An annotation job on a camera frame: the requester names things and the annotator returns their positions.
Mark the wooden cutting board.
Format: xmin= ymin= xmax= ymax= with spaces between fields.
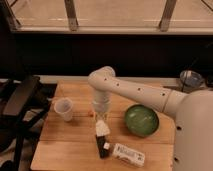
xmin=31 ymin=81 xmax=175 ymax=171

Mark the black office chair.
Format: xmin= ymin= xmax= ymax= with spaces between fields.
xmin=0 ymin=76 xmax=51 ymax=171

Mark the translucent plastic cup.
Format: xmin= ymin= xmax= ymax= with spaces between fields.
xmin=54 ymin=98 xmax=73 ymax=122

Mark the blue round object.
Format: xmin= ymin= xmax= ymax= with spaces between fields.
xmin=180 ymin=70 xmax=204 ymax=88

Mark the green ceramic bowl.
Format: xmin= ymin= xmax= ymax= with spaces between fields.
xmin=124 ymin=104 xmax=159 ymax=137

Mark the black brush block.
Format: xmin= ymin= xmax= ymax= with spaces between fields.
xmin=96 ymin=136 xmax=109 ymax=159

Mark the white sponge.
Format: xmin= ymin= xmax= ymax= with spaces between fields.
xmin=96 ymin=120 xmax=110 ymax=136

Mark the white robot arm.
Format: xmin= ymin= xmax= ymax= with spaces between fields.
xmin=88 ymin=66 xmax=213 ymax=171

